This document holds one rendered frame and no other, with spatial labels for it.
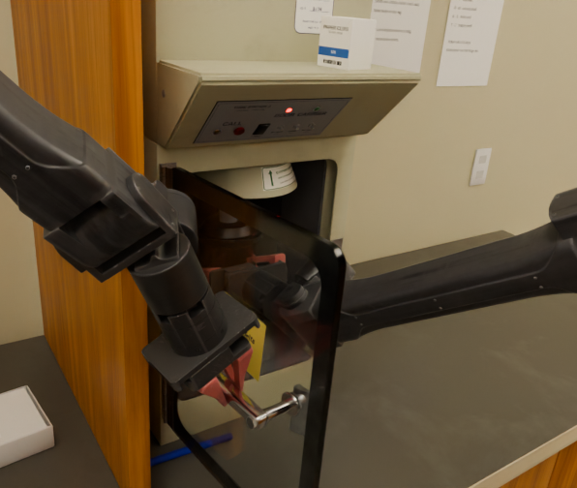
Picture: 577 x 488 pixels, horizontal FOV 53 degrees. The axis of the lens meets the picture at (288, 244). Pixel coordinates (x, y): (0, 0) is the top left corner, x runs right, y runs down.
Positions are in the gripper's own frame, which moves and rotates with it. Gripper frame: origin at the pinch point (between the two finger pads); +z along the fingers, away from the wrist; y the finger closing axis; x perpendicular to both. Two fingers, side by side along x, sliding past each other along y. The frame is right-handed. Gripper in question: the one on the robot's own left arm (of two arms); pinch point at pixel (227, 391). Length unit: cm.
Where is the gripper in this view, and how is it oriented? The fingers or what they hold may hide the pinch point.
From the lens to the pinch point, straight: 63.7
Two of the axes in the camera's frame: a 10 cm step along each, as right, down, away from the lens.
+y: -7.3, 5.5, -4.0
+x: 6.3, 3.5, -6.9
